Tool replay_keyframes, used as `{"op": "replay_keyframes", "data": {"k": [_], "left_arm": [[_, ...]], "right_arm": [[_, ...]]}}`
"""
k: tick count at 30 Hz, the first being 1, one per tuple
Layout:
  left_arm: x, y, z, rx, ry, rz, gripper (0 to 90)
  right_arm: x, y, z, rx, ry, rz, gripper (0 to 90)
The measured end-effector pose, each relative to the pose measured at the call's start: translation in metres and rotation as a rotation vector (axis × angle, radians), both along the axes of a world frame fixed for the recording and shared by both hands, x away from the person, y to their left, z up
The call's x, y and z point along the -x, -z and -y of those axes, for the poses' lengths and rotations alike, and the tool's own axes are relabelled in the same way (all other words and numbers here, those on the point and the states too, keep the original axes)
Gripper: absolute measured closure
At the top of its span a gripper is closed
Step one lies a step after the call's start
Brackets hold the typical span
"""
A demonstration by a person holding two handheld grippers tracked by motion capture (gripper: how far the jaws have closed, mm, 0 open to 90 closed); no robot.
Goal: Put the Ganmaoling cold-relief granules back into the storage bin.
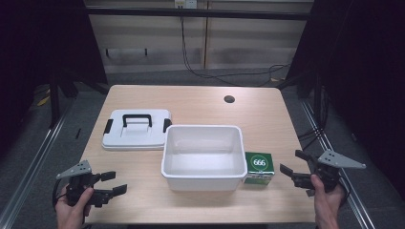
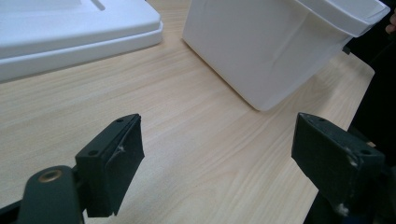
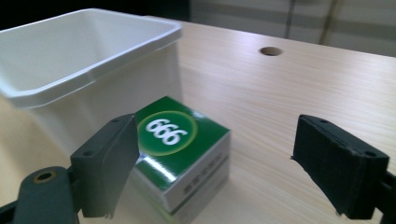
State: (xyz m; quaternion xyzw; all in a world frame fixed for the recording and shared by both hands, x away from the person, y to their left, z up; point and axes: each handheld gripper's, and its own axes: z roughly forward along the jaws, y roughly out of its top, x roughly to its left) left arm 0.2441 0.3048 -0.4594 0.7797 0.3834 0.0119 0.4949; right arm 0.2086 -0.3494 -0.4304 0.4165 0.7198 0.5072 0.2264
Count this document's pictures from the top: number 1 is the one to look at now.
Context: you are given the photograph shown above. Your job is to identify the black metal stand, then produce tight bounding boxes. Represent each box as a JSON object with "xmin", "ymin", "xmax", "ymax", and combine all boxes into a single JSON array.
[{"xmin": 48, "ymin": 71, "xmax": 80, "ymax": 129}]

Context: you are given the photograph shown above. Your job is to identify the white lid with black handle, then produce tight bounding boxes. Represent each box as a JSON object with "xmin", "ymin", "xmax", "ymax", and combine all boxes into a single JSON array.
[{"xmin": 101, "ymin": 108, "xmax": 173, "ymax": 152}]

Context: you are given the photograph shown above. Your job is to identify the metal floor rail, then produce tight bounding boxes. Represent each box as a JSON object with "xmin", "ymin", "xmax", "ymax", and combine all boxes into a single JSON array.
[
  {"xmin": 0, "ymin": 100, "xmax": 76, "ymax": 229},
  {"xmin": 300, "ymin": 98, "xmax": 377, "ymax": 229}
]

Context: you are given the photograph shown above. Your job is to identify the white wall outlet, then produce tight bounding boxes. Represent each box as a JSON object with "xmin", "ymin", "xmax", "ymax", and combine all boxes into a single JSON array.
[{"xmin": 174, "ymin": 0, "xmax": 199, "ymax": 10}]

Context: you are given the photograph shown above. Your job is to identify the black floor cables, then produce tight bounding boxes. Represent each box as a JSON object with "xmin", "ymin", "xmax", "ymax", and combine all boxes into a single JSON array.
[{"xmin": 296, "ymin": 125, "xmax": 327, "ymax": 152}]

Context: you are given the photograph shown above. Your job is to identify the person's left hand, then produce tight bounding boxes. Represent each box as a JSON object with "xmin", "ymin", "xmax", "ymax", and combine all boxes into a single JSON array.
[{"xmin": 54, "ymin": 185, "xmax": 96, "ymax": 229}]

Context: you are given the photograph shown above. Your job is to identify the long black wall cable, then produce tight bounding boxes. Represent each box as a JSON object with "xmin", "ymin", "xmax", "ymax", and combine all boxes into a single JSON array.
[{"xmin": 180, "ymin": 16, "xmax": 291, "ymax": 88}]

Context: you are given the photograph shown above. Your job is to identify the white plastic storage box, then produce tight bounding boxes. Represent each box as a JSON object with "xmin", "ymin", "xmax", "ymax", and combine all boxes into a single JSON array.
[{"xmin": 160, "ymin": 124, "xmax": 249, "ymax": 192}]

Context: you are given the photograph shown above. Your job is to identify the dark curtain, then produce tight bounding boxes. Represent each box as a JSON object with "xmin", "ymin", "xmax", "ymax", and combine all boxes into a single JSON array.
[
  {"xmin": 0, "ymin": 0, "xmax": 109, "ymax": 151},
  {"xmin": 286, "ymin": 0, "xmax": 405, "ymax": 201}
]

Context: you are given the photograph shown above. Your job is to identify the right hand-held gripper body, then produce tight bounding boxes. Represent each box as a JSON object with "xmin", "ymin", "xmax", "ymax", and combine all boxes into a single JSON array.
[{"xmin": 292, "ymin": 149, "xmax": 368, "ymax": 194}]

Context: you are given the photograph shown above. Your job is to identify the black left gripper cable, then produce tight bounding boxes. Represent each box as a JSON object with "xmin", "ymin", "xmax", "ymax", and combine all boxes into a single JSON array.
[{"xmin": 52, "ymin": 178, "xmax": 67, "ymax": 209}]

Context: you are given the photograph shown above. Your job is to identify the black horizontal bar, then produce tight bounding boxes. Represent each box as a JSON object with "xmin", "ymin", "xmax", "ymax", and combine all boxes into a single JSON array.
[{"xmin": 85, "ymin": 7, "xmax": 315, "ymax": 21}]

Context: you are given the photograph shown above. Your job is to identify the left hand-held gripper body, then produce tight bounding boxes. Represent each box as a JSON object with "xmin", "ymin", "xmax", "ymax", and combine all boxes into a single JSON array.
[{"xmin": 55, "ymin": 159, "xmax": 115, "ymax": 208}]

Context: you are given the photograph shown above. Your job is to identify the person's right hand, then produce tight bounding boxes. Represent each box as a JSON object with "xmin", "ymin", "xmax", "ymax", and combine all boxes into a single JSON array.
[{"xmin": 309, "ymin": 174, "xmax": 347, "ymax": 220}]

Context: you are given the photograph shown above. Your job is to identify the green and white carton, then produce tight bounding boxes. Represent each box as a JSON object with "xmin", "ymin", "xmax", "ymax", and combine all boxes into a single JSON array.
[{"xmin": 244, "ymin": 151, "xmax": 276, "ymax": 186}]

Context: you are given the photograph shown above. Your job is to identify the yellow floor tape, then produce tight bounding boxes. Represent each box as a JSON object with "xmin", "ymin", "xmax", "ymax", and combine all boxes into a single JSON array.
[{"xmin": 36, "ymin": 94, "xmax": 52, "ymax": 107}]

